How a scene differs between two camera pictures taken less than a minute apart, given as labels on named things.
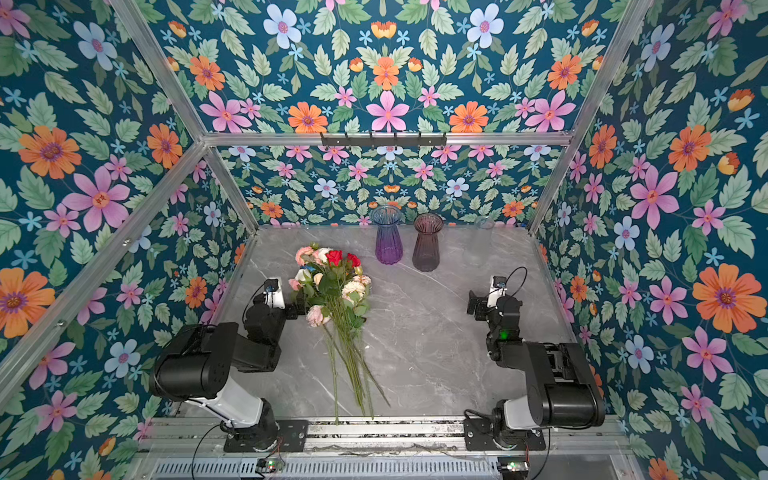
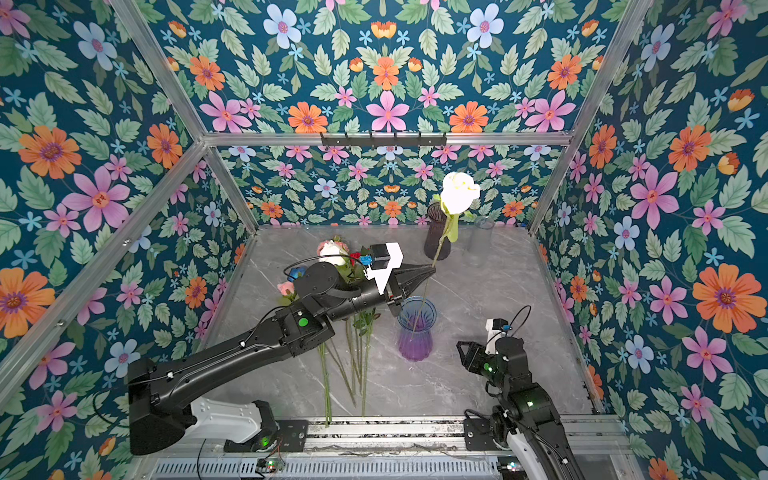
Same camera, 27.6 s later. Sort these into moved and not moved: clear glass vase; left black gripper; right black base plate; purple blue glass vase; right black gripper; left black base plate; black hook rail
Moved: right black gripper; left black gripper; purple blue glass vase
Not moved: right black base plate; black hook rail; left black base plate; clear glass vase
